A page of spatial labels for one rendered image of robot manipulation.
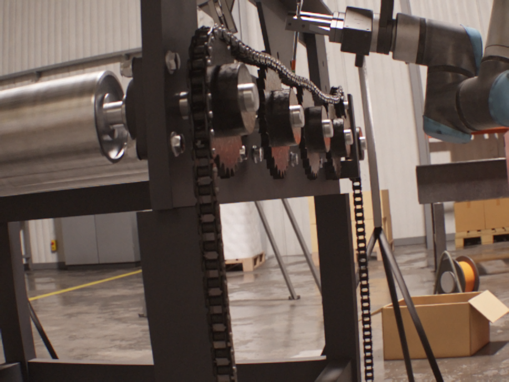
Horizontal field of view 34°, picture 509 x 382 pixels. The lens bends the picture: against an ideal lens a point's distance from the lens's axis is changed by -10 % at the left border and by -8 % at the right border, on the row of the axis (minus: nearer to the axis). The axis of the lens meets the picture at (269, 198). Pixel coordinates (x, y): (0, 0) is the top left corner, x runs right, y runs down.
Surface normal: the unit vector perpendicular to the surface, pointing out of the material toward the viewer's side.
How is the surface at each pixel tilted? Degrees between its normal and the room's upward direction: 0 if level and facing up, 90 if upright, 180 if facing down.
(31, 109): 70
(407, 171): 90
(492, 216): 90
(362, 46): 119
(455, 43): 83
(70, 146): 127
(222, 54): 90
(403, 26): 77
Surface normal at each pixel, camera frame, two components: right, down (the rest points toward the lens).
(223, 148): 0.97, -0.08
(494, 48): -0.67, -0.38
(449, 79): -0.22, -0.18
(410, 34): -0.08, 0.02
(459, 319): -0.50, 0.04
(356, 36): -0.14, 0.50
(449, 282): -0.88, 0.07
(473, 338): 0.86, -0.07
